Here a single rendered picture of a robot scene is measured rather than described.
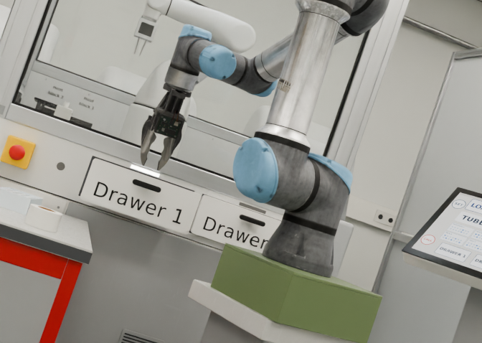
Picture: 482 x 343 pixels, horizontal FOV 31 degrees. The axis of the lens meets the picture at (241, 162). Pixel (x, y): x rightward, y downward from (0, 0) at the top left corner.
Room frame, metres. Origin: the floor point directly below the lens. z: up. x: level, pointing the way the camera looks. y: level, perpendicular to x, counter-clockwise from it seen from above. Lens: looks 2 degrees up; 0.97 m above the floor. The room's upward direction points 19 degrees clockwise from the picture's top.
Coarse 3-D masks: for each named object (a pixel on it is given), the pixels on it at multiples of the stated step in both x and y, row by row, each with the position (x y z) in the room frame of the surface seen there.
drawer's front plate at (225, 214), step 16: (208, 208) 2.35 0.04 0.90; (224, 208) 2.36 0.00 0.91; (240, 208) 2.37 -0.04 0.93; (192, 224) 2.36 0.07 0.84; (208, 224) 2.35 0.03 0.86; (224, 224) 2.36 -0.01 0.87; (240, 224) 2.37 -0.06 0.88; (272, 224) 2.39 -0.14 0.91; (224, 240) 2.36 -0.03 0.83; (240, 240) 2.37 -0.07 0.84; (256, 240) 2.38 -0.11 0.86
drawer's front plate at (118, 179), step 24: (96, 168) 2.16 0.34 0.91; (120, 168) 2.17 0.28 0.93; (96, 192) 2.17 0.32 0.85; (120, 192) 2.18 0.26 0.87; (144, 192) 2.19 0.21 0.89; (168, 192) 2.20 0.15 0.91; (192, 192) 2.21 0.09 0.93; (144, 216) 2.19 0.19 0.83; (168, 216) 2.20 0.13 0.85; (192, 216) 2.21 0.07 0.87
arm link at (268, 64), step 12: (384, 0) 1.76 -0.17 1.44; (372, 12) 1.76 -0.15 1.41; (384, 12) 1.81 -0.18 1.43; (348, 24) 1.82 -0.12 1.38; (360, 24) 1.81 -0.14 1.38; (372, 24) 1.82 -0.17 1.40; (288, 36) 1.95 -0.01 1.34; (336, 36) 1.87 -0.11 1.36; (348, 36) 1.88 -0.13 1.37; (276, 48) 1.97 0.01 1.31; (252, 60) 2.03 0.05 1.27; (264, 60) 2.00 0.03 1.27; (276, 60) 1.97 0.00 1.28; (252, 72) 2.03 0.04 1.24; (264, 72) 2.01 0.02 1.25; (276, 72) 2.00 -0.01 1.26; (240, 84) 2.04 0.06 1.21; (252, 84) 2.04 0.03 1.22; (264, 84) 2.04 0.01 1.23; (276, 84) 2.08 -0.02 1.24; (264, 96) 2.09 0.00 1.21
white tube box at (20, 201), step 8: (0, 192) 1.93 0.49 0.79; (8, 192) 1.93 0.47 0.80; (16, 192) 2.01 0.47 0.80; (24, 192) 2.06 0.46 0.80; (0, 200) 1.93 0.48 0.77; (8, 200) 1.93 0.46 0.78; (16, 200) 1.93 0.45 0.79; (24, 200) 1.93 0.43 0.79; (32, 200) 1.95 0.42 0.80; (40, 200) 2.03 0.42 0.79; (8, 208) 1.93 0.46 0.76; (16, 208) 1.93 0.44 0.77; (24, 208) 1.93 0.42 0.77
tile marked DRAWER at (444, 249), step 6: (438, 246) 2.42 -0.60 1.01; (444, 246) 2.41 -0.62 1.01; (450, 246) 2.40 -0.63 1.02; (438, 252) 2.40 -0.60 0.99; (444, 252) 2.39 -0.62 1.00; (450, 252) 2.39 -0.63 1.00; (456, 252) 2.38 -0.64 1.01; (462, 252) 2.37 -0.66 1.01; (468, 252) 2.37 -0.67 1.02; (456, 258) 2.36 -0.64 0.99; (462, 258) 2.35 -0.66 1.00
